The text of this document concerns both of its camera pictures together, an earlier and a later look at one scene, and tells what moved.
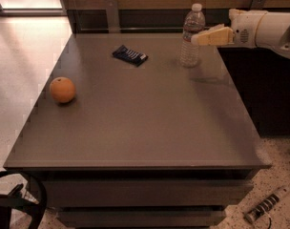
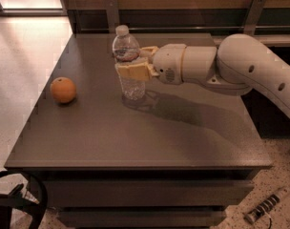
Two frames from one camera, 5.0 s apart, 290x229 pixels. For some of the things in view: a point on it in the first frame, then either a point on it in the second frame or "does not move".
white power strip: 267,202 does not move
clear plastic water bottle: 194,22 → 125,48
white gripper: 244,29 → 167,63
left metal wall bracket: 113,15 does not move
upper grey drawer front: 147,193 does not move
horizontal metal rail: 147,29 does not move
